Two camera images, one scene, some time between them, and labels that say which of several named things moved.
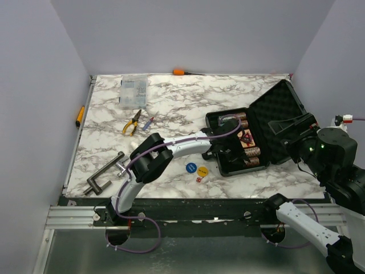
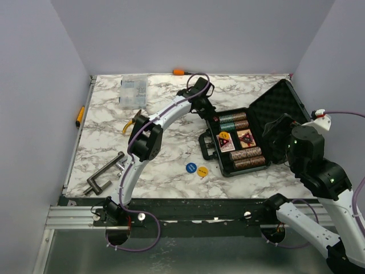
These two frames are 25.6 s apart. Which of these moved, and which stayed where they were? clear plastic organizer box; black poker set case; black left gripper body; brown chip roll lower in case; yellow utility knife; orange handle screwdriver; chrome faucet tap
Moved: black left gripper body
Stayed: yellow utility knife; black poker set case; orange handle screwdriver; brown chip roll lower in case; chrome faucet tap; clear plastic organizer box
